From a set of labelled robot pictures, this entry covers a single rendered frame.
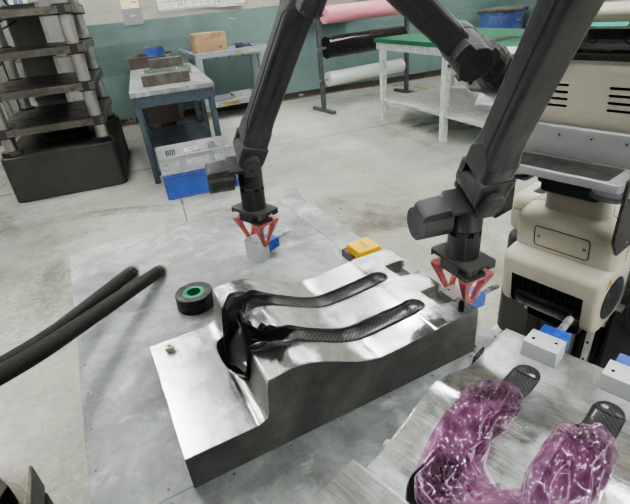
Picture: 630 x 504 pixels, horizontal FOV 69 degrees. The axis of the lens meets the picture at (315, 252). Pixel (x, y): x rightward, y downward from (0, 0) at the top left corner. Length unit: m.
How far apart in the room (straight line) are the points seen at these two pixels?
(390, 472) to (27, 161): 4.36
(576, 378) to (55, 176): 4.39
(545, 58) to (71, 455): 1.87
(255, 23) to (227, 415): 6.79
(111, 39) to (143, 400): 6.46
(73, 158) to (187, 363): 3.93
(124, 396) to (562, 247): 0.94
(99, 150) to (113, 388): 3.80
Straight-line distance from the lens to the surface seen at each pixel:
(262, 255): 1.14
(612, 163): 1.02
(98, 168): 4.63
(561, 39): 0.61
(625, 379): 0.76
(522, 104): 0.65
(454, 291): 0.91
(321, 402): 0.70
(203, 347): 0.82
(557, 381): 0.76
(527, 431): 0.63
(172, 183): 3.93
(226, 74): 7.21
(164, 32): 7.09
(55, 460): 2.03
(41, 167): 4.69
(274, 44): 0.88
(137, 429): 0.82
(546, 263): 1.15
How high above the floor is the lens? 1.36
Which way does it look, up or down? 29 degrees down
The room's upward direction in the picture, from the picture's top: 6 degrees counter-clockwise
